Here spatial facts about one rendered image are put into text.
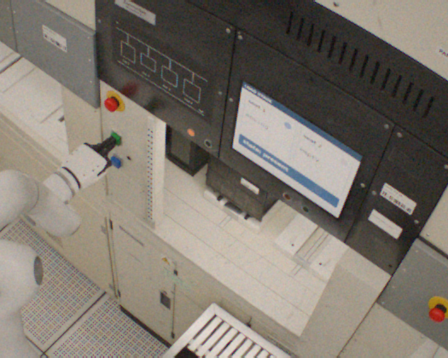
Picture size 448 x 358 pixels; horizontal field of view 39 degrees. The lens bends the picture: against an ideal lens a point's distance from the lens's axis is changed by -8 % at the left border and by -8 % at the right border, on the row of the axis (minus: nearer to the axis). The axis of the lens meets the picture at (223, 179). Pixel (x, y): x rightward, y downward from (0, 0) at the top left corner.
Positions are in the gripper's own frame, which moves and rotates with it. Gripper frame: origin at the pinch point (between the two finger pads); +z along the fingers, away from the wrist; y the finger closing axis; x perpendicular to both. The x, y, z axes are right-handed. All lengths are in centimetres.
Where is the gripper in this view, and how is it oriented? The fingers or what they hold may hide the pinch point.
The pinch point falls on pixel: (108, 144)
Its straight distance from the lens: 182.4
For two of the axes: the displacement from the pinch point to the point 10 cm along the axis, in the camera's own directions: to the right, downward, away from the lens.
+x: 0.9, -5.9, -8.0
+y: 7.9, 5.4, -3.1
